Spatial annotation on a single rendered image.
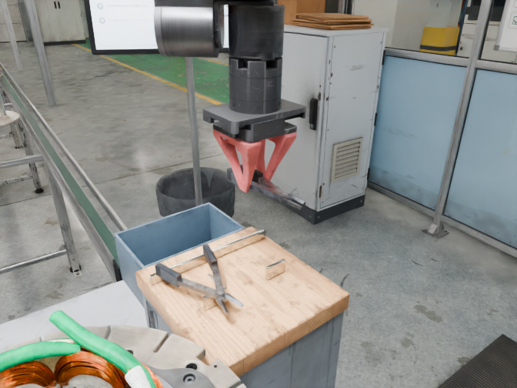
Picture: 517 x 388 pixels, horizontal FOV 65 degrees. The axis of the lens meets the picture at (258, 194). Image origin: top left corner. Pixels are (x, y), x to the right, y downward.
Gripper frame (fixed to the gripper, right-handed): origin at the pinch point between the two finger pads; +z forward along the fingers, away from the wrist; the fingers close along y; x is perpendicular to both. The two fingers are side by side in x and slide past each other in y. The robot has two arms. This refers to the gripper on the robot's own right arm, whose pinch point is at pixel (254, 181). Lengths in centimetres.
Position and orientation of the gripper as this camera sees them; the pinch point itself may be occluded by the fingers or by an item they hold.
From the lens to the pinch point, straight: 49.5
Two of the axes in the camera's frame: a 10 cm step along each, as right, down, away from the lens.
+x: 6.2, 3.7, -6.9
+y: -7.8, 2.7, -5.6
